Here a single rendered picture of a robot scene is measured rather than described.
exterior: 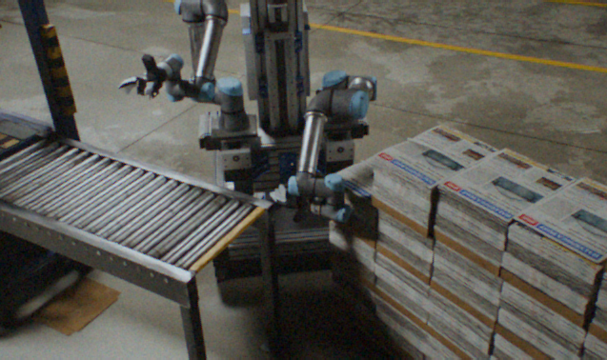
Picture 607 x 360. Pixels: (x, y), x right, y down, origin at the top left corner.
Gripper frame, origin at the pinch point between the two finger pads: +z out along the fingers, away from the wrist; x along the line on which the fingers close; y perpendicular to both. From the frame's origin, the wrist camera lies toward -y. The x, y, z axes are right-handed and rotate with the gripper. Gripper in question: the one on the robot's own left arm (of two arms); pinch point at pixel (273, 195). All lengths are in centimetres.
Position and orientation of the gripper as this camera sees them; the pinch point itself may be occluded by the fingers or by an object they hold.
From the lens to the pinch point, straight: 274.2
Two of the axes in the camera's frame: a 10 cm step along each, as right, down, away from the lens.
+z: -8.6, -2.5, 4.5
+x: -5.1, 4.7, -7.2
